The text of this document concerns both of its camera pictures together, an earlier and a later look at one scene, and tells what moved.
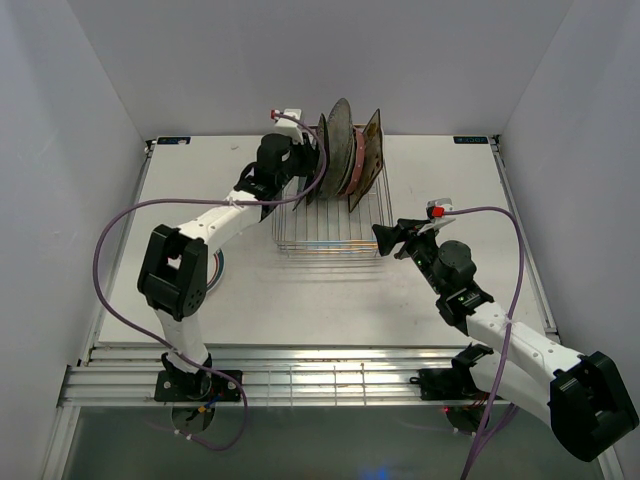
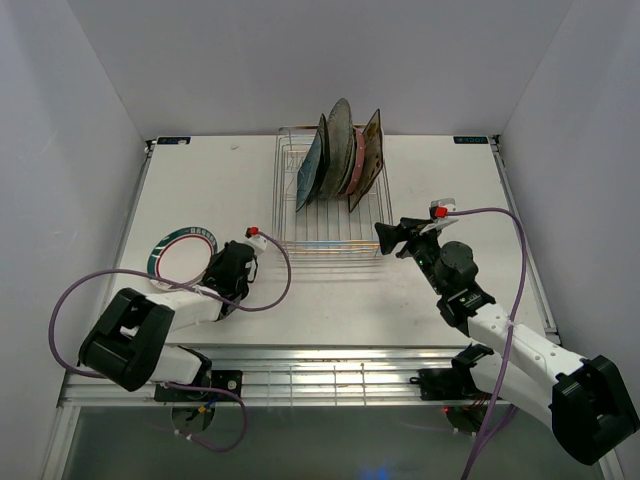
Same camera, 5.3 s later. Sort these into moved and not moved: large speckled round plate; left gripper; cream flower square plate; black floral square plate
Moved: left gripper
Not moved: large speckled round plate; black floral square plate; cream flower square plate
